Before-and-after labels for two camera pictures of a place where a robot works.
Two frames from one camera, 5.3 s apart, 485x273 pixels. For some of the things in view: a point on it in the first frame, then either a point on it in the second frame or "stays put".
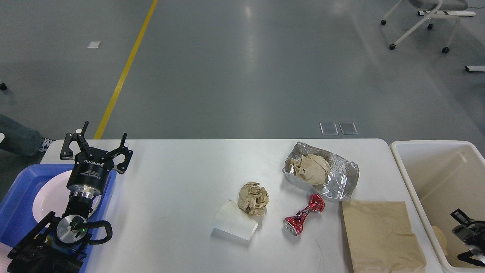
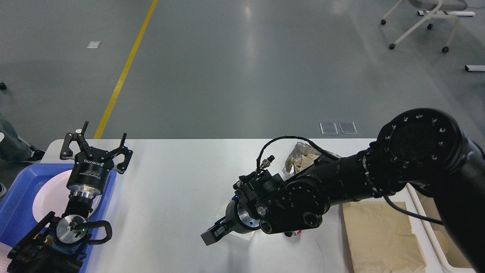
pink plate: [53, 197] stays put
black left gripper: [88, 177] stays put
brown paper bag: [380, 238] stays put
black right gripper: [473, 235] → [239, 218]
